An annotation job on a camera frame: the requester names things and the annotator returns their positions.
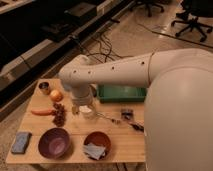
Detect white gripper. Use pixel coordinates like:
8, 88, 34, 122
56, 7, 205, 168
71, 85, 93, 115

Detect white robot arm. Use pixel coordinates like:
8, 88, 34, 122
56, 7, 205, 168
59, 48, 213, 171

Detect blue sponge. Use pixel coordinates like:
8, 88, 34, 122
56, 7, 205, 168
11, 132, 32, 154

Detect green plastic tray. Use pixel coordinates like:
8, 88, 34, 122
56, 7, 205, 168
97, 85, 147, 103

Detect orange apple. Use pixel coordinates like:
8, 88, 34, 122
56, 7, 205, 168
50, 89, 63, 102

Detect bunch of dark grapes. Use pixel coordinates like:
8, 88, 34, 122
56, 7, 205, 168
53, 103, 66, 127

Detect metal tin can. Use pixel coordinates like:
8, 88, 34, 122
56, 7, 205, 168
39, 82, 50, 95

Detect brown bowl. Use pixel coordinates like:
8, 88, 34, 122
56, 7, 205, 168
83, 131, 111, 160

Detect purple bowl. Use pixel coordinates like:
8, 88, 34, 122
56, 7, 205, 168
38, 128, 71, 159

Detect grey folded cloth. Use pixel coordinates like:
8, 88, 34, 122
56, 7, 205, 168
83, 143, 106, 160

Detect black device on shelf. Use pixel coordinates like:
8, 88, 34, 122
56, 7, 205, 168
65, 2, 97, 25

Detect black office chair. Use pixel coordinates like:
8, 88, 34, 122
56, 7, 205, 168
130, 0, 164, 17
171, 0, 213, 42

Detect black floor cables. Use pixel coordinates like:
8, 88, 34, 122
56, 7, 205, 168
71, 29, 133, 64

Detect black handled brush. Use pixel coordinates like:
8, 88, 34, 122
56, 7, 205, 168
120, 108, 145, 132

